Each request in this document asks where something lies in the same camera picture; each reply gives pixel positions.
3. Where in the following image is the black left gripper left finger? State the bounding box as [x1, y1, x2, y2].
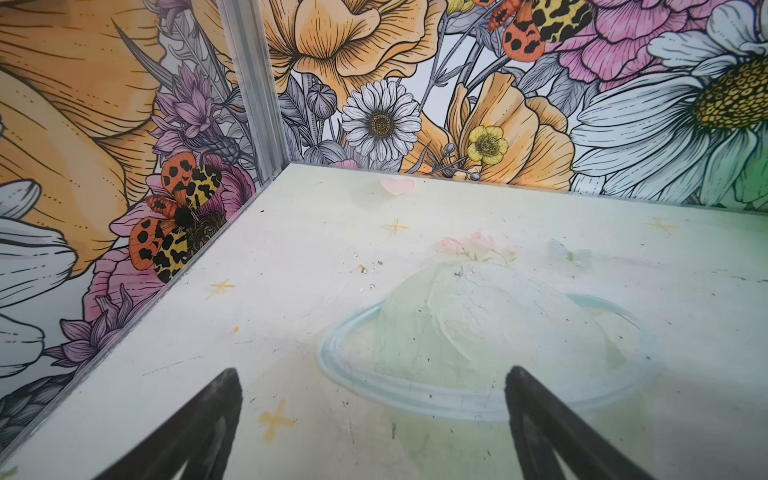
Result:
[97, 368, 243, 479]

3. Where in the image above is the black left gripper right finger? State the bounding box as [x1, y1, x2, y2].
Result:
[504, 366, 651, 479]

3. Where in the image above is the aluminium corner post left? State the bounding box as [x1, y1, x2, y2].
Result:
[218, 0, 290, 185]

